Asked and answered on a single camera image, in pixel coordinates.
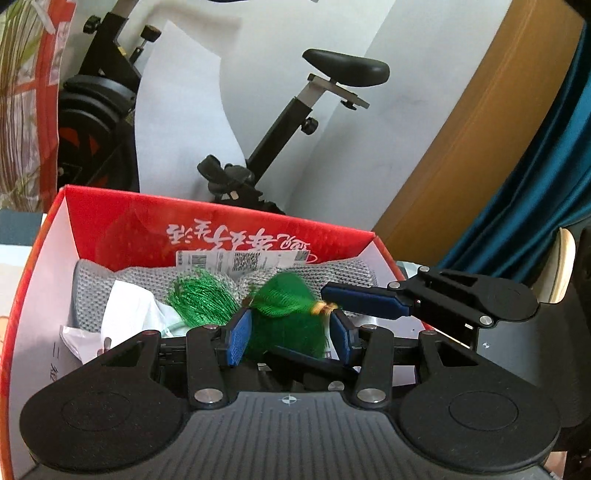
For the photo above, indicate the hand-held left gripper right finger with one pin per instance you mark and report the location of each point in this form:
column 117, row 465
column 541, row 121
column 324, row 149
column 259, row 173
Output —
column 342, row 337

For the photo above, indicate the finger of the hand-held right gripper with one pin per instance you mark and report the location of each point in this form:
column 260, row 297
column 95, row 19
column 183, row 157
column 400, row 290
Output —
column 314, row 360
column 364, row 300

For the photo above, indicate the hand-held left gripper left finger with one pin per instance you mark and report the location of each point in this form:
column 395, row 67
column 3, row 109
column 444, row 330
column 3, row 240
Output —
column 238, row 338

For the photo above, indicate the white plastic packet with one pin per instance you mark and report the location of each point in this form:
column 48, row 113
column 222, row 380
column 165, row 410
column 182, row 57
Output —
column 124, row 309

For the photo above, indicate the grey knit sock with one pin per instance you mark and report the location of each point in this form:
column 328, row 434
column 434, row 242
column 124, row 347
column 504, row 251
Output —
column 92, row 286

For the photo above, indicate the red cardboard box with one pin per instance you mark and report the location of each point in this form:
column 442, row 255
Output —
column 120, row 221

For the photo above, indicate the beige padded chair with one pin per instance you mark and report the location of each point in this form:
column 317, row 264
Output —
column 559, row 270

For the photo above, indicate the teal curtain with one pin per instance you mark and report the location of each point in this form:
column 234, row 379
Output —
column 531, row 184

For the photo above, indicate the black exercise bike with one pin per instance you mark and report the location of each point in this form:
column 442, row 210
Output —
column 277, row 138

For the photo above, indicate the wooden door panel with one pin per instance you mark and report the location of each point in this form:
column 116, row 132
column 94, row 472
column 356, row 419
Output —
column 485, row 115

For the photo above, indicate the white board sheet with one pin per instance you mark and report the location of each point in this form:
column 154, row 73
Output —
column 184, row 92

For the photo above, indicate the red plant printed wall cloth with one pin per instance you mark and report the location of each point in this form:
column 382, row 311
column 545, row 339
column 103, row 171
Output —
column 27, row 92

